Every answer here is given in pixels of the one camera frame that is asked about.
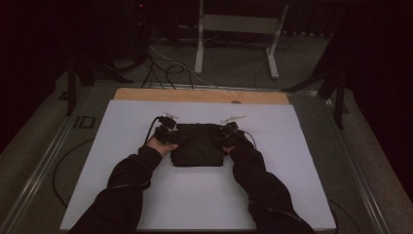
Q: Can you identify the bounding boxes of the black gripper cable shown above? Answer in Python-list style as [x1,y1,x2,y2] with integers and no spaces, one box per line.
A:
[143,115,163,146]
[239,130,258,151]

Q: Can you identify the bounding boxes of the long black floor cable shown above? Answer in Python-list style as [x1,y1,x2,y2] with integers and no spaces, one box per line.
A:
[52,137,95,210]

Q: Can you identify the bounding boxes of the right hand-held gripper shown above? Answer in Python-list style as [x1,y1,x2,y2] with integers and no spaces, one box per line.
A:
[213,114,248,148]

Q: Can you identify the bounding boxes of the white metal stand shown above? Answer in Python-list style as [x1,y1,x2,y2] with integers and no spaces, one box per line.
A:
[193,0,290,81]

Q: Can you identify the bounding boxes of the dark equipment rack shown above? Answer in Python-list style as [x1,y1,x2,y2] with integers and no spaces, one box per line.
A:
[128,0,151,64]

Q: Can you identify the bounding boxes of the black stand with angled legs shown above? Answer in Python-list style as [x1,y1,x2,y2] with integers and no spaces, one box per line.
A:
[282,32,351,130]

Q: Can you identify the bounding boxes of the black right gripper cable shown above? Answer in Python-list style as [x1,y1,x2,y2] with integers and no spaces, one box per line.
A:
[239,130,258,151]

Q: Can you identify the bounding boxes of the white table sheet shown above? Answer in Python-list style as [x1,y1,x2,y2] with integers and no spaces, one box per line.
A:
[59,98,338,232]

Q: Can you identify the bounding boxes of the aluminium floor rail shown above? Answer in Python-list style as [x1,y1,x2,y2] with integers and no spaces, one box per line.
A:
[93,81,320,98]
[319,96,393,234]
[0,85,95,234]

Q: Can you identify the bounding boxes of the black tripod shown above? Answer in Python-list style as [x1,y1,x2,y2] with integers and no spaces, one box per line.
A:
[63,45,134,118]

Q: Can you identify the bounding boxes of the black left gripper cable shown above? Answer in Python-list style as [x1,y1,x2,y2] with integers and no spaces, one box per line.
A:
[143,115,163,146]

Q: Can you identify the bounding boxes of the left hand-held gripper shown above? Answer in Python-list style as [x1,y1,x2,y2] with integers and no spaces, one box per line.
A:
[153,112,180,145]

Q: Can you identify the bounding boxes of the white floor cable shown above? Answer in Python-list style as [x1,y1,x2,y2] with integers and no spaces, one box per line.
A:
[148,44,215,88]

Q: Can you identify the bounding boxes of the black shorts with teal print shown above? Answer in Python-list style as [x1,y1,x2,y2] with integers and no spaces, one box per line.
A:
[169,122,229,169]

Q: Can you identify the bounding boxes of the person's left hand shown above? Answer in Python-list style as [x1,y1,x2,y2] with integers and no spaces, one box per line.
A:
[145,137,179,158]

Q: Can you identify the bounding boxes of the black floor cables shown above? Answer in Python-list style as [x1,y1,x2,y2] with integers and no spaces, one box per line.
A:
[140,48,196,91]

